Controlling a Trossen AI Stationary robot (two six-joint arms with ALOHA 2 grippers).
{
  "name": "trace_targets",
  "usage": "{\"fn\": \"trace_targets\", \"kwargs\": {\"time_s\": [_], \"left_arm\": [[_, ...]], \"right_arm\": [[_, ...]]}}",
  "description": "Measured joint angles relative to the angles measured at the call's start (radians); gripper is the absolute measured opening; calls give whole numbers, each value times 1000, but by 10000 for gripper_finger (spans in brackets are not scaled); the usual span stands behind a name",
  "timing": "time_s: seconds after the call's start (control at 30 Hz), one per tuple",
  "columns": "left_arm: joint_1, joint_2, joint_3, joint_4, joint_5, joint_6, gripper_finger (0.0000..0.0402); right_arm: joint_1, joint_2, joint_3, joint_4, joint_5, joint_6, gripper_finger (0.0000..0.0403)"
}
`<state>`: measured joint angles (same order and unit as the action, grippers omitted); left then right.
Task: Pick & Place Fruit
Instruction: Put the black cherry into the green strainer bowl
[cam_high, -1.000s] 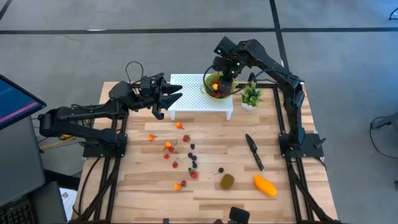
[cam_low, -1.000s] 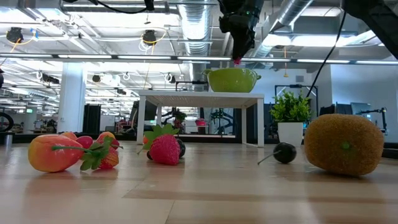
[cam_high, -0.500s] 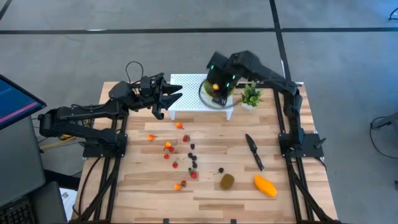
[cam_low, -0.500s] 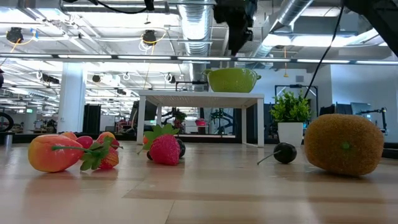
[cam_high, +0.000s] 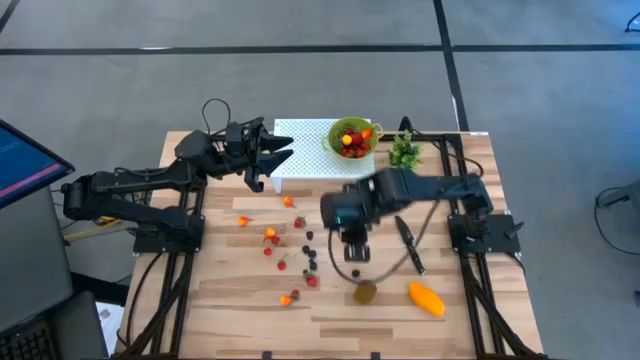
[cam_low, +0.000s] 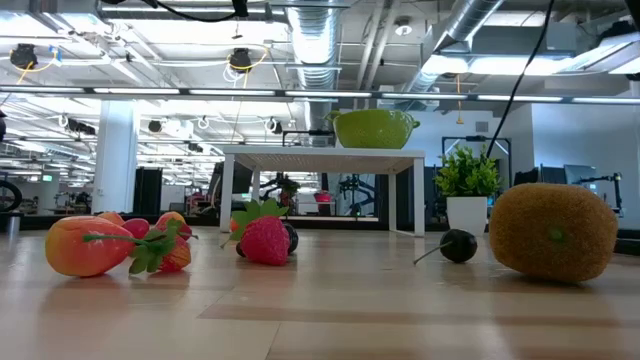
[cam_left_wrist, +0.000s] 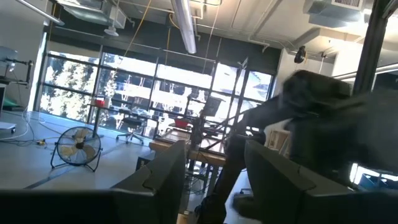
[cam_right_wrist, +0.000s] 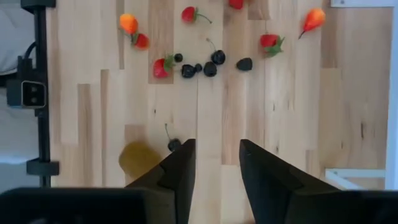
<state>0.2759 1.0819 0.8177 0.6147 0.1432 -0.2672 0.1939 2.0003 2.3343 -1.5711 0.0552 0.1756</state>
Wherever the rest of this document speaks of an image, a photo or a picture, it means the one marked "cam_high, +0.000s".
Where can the computer monitor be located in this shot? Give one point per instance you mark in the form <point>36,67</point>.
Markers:
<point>25,165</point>

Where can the small red toy cherry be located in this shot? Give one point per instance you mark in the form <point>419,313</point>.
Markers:
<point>275,240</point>
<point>367,146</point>
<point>268,250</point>
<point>359,152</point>
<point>281,265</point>

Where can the small potted green plant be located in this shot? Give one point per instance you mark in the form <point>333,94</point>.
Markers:
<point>404,150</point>

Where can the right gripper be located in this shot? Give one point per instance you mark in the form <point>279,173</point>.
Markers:
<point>345,205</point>

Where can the orange toy mango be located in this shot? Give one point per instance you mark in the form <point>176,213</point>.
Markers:
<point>427,300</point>

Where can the large red toy strawberry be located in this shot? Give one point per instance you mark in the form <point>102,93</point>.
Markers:
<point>356,138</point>

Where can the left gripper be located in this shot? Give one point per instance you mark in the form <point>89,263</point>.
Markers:
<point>234,150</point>

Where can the orange-red toy peach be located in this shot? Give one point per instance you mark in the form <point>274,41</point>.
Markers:
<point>243,220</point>
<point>288,201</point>

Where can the black kitchen knife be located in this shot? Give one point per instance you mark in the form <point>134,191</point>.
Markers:
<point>415,257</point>

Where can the black keyboard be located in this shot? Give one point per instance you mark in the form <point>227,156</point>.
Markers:
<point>25,345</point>

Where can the red-orange toy fruit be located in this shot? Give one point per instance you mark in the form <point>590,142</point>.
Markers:
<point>366,134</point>

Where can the white paper sheet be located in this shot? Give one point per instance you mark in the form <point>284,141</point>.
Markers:
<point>107,325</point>

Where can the small orange toy fruit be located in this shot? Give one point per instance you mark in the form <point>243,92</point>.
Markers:
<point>286,300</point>
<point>346,139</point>

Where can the green plastic colander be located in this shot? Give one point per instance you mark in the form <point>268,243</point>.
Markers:
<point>334,129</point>

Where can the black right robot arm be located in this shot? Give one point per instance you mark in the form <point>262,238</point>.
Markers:
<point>440,187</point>

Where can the black aluminium table frame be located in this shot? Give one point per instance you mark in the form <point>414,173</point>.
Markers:
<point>473,310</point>

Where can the yellow-orange toy apricot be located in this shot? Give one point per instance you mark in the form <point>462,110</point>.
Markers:
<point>270,232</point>

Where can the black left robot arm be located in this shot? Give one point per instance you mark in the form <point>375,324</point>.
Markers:
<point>150,180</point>

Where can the yellow tool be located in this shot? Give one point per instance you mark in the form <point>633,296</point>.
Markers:
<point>107,220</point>

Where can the white perforated shelf riser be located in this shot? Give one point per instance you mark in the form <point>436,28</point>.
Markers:
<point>305,150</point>

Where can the brown toy kiwi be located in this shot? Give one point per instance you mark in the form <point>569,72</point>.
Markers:
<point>365,294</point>

